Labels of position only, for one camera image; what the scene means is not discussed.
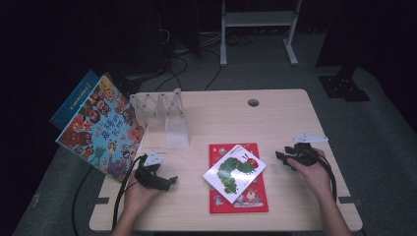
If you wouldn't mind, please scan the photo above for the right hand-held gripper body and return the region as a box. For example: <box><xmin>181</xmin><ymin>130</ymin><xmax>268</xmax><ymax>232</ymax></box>
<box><xmin>292</xmin><ymin>132</ymin><xmax>328</xmax><ymax>167</ymax></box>

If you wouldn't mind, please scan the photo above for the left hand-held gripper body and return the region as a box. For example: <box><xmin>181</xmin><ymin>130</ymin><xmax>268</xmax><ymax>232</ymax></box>
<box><xmin>134</xmin><ymin>149</ymin><xmax>172</xmax><ymax>192</ymax></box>

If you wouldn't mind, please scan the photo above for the clear acrylic book rack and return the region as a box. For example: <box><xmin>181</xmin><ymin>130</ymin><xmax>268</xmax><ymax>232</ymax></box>
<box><xmin>129</xmin><ymin>88</ymin><xmax>191</xmax><ymax>150</ymax></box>

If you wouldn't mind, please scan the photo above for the red picture book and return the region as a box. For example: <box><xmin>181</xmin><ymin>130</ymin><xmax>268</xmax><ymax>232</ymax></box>
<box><xmin>208</xmin><ymin>143</ymin><xmax>269</xmax><ymax>214</ymax></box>

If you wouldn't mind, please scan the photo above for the white caterpillar picture book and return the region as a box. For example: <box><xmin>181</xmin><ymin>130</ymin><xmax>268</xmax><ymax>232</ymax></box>
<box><xmin>202</xmin><ymin>144</ymin><xmax>267</xmax><ymax>205</ymax></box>

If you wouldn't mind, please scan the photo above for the light blue animals picture book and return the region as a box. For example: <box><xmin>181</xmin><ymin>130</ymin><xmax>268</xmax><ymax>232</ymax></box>
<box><xmin>55</xmin><ymin>75</ymin><xmax>146</xmax><ymax>184</ymax></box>

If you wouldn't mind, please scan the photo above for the blue monster picture book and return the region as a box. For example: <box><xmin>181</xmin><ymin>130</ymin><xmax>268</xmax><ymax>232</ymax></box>
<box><xmin>48</xmin><ymin>69</ymin><xmax>101</xmax><ymax>132</ymax></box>

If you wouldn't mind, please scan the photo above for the person's left hand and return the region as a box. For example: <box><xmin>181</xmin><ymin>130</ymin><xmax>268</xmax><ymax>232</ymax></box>
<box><xmin>123</xmin><ymin>170</ymin><xmax>161</xmax><ymax>212</ymax></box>

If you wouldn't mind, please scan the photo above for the person's right hand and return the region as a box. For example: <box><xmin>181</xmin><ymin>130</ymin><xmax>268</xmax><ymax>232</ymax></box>
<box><xmin>286</xmin><ymin>147</ymin><xmax>332</xmax><ymax>198</ymax></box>

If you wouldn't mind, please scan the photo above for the black square floor plate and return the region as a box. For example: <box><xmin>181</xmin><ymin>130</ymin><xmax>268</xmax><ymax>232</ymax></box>
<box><xmin>318</xmin><ymin>74</ymin><xmax>372</xmax><ymax>102</ymax></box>

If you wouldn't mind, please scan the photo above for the black floor stand base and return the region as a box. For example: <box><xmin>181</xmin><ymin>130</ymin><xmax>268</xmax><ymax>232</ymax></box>
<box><xmin>107</xmin><ymin>70</ymin><xmax>147</xmax><ymax>99</ymax></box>

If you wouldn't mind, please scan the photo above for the white metal stand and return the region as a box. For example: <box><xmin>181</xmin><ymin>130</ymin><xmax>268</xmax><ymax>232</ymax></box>
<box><xmin>219</xmin><ymin>0</ymin><xmax>303</xmax><ymax>68</ymax></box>

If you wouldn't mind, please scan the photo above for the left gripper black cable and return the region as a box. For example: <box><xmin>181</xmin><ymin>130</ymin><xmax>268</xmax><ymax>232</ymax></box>
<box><xmin>111</xmin><ymin>154</ymin><xmax>147</xmax><ymax>230</ymax></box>

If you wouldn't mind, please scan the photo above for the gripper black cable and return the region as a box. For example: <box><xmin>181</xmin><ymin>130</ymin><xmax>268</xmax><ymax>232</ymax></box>
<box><xmin>111</xmin><ymin>154</ymin><xmax>147</xmax><ymax>230</ymax></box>
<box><xmin>314</xmin><ymin>148</ymin><xmax>338</xmax><ymax>203</ymax></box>

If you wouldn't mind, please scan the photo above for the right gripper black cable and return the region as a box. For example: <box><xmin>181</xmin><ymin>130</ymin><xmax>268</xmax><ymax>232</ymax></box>
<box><xmin>314</xmin><ymin>148</ymin><xmax>338</xmax><ymax>203</ymax></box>

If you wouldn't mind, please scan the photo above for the black floor cable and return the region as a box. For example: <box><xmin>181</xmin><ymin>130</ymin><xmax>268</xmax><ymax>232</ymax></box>
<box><xmin>71</xmin><ymin>165</ymin><xmax>96</xmax><ymax>236</ymax></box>
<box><xmin>153</xmin><ymin>55</ymin><xmax>191</xmax><ymax>93</ymax></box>
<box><xmin>204</xmin><ymin>48</ymin><xmax>224</xmax><ymax>91</ymax></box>

